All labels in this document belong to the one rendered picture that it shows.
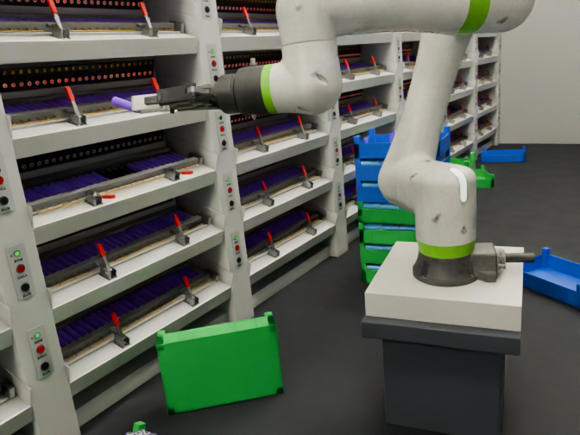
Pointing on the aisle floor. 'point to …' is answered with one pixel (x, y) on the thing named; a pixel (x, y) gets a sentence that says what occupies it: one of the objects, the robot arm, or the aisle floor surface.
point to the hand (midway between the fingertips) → (150, 103)
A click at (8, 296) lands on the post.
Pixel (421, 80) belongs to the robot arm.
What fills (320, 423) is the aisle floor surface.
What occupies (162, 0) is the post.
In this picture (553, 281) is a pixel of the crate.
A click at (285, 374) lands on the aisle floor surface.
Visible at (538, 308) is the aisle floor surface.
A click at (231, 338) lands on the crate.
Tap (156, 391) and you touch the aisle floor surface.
